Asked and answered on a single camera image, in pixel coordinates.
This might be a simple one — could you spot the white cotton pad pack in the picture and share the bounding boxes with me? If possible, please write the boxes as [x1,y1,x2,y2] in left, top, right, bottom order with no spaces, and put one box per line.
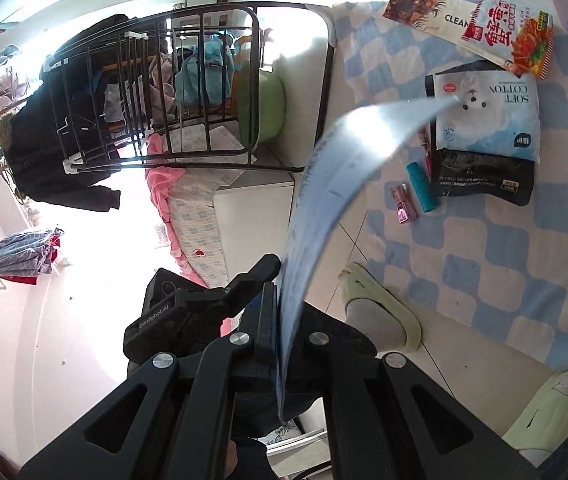
[432,59,542,165]

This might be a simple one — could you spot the grey sock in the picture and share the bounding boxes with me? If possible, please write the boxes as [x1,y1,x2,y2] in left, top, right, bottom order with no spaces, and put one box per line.
[346,300,405,353]

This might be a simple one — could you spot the black printed packet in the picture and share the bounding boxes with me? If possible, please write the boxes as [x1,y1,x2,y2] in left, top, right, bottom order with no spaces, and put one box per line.
[431,149,535,207]

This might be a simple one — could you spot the pale green slipper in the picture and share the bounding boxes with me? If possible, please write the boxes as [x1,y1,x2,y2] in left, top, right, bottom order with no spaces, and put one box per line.
[339,262,423,353]
[502,367,568,467]

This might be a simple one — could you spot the blue white checkered cloth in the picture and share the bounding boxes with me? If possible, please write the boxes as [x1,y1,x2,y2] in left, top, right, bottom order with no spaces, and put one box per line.
[334,0,568,361]

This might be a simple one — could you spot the white and dark printed box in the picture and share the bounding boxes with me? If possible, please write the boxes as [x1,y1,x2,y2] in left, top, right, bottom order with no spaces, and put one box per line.
[383,0,509,68]

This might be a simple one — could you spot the pink nail polish bottle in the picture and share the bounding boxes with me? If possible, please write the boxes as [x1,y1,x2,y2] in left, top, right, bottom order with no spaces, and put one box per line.
[390,184,419,224]

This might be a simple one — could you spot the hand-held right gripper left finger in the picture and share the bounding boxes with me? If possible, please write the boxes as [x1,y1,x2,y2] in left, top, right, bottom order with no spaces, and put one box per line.
[18,280,281,480]

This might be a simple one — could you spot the white cabinet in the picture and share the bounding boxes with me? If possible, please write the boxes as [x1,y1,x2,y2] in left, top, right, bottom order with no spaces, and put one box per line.
[212,180,295,288]

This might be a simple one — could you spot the green plastic basin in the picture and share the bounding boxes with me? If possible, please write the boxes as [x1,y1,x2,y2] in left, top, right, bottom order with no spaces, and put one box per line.
[236,66,285,145]

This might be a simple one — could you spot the red pen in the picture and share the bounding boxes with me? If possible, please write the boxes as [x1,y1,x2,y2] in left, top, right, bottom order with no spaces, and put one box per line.
[418,130,434,181]

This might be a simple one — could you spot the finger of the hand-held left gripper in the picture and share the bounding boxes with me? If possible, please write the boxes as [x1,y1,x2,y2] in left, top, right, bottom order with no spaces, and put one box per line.
[212,254,283,320]

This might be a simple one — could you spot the translucent pale blue sheet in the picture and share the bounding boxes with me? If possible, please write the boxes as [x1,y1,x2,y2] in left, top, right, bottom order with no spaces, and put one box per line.
[275,95,467,426]

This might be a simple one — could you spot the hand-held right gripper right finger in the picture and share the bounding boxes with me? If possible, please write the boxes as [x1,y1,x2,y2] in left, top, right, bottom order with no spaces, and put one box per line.
[283,329,540,480]

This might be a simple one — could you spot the teal tube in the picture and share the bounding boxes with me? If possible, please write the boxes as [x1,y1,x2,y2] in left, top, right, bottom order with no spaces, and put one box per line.
[407,162,438,212]

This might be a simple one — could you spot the black jacket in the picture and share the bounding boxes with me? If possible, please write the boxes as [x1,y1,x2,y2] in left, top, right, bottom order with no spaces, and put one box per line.
[0,14,132,215]

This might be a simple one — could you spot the blue plaid hanging clothes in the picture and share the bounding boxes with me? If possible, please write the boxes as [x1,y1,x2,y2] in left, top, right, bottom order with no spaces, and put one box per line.
[0,227,63,285]

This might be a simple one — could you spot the red white snack packet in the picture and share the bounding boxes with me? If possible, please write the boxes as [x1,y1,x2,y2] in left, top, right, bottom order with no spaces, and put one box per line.
[461,0,555,81]

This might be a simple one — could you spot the pink bedding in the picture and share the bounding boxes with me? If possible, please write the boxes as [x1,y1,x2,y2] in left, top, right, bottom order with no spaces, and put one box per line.
[144,135,245,291]

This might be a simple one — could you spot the light blue backpack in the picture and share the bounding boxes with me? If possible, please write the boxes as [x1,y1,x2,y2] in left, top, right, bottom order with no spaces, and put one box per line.
[173,41,239,109]

